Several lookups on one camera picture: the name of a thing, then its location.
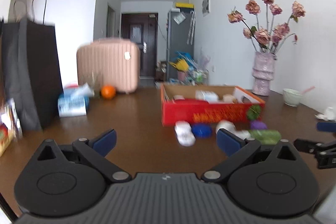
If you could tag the dried pink flowers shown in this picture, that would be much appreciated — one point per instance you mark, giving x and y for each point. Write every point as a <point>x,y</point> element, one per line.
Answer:
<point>271,37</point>

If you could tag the dark wooden door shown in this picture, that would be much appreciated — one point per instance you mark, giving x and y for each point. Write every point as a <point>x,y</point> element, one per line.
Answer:
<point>142,30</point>

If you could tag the grey refrigerator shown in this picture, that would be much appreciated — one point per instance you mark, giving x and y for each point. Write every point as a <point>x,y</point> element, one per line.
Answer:
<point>178,39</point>

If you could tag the red white lint brush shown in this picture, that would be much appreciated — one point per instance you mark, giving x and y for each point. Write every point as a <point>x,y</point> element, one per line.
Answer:
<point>188,101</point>

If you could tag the pale green bowl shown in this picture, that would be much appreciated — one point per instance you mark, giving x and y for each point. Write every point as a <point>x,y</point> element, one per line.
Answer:
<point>292,97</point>

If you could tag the pink spoon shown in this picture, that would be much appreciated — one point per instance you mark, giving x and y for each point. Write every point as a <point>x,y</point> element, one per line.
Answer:
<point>307,90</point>

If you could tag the wire rack with clutter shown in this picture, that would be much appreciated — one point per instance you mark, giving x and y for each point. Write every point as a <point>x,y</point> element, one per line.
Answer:
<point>183,70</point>

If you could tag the crumpled white tissue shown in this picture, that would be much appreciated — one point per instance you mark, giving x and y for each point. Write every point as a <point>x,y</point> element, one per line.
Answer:
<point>328,115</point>

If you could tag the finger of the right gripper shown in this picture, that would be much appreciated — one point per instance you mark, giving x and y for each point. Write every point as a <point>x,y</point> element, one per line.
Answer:
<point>326,126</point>

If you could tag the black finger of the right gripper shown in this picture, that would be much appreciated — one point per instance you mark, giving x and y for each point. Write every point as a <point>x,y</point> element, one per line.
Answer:
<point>306,146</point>

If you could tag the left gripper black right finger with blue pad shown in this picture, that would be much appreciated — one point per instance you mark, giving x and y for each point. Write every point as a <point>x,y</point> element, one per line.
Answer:
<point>238,151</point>

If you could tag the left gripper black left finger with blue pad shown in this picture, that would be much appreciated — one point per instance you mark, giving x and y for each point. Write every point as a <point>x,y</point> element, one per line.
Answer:
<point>93,152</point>

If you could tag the red cardboard box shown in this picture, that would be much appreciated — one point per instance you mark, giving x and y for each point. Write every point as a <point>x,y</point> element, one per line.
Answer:
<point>249,107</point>

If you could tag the black paper bag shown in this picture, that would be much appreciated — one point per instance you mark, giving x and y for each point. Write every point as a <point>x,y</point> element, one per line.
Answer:
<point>31,71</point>

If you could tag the purple round object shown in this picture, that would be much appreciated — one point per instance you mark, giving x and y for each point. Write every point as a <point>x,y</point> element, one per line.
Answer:
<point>258,125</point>

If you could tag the white square plastic bottle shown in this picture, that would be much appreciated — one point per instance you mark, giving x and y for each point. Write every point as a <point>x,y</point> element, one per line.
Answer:
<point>205,95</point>

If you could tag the clear glass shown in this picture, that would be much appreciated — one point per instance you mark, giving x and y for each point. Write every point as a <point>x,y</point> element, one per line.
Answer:
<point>94,80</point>

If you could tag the colourful snack packet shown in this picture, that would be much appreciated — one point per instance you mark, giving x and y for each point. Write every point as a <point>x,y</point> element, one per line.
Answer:
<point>10,128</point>

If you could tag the pink suitcase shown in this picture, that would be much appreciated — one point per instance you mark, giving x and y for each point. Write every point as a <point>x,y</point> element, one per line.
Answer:
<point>114,61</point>

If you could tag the blue ribbed cap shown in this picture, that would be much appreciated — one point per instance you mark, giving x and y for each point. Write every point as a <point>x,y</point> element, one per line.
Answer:
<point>201,130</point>

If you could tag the pink textured vase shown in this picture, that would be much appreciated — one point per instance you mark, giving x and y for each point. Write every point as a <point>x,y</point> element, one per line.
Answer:
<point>263,73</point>

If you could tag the large white bottle cap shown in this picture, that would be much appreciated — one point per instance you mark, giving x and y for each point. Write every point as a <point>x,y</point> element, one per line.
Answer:
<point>178,97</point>

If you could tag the green spray bottle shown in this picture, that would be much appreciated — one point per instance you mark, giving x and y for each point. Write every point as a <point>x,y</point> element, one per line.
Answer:
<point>266,137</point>

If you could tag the blue tissue pack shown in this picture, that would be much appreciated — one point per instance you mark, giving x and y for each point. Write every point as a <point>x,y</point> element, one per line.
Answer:
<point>74,101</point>

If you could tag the orange fruit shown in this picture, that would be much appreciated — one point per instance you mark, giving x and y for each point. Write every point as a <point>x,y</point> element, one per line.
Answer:
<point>108,92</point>

